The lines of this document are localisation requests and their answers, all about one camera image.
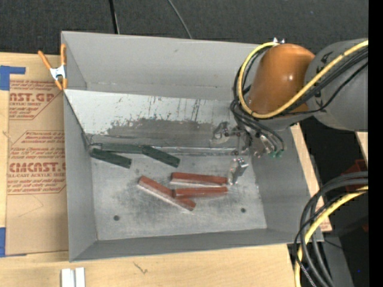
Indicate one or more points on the brown cardboard board red print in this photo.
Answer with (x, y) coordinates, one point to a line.
(33, 160)

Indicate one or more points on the dark green flat block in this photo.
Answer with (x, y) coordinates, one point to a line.
(163, 156)
(110, 158)
(122, 148)

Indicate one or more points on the grey metal bin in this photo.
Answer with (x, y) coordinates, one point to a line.
(167, 220)

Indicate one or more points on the red-brown flat block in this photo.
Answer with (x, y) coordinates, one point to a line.
(200, 191)
(199, 178)
(155, 187)

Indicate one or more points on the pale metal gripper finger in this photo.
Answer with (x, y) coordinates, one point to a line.
(223, 133)
(237, 170)

